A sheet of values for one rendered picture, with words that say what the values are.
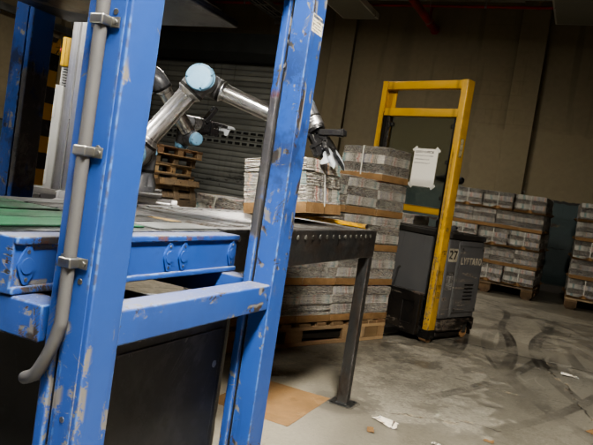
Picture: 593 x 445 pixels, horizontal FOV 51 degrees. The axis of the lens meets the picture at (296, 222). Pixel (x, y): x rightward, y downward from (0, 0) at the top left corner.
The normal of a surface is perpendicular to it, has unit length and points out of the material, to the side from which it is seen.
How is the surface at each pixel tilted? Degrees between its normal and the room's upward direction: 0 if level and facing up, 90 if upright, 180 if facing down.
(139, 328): 90
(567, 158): 90
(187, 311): 90
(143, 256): 90
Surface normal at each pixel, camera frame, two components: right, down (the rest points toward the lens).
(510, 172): -0.41, -0.01
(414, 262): -0.72, -0.07
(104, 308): 0.90, 0.16
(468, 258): 0.68, 0.14
